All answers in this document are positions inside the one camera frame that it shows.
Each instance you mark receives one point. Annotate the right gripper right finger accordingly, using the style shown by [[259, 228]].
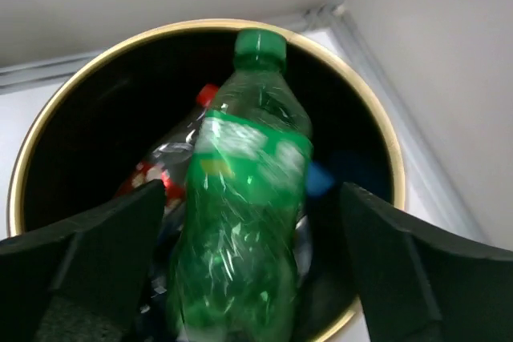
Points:
[[418, 282]]

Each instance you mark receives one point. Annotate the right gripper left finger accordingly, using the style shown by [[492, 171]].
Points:
[[80, 279]]

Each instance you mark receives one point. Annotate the clear bottle blue label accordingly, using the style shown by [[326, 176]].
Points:
[[318, 182]]

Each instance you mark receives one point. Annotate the green bottle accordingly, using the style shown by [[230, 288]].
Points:
[[233, 275]]

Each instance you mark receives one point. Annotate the red cap bottle front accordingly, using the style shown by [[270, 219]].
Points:
[[169, 158]]

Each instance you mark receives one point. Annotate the dark blue round bin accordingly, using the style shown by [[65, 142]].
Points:
[[98, 124]]

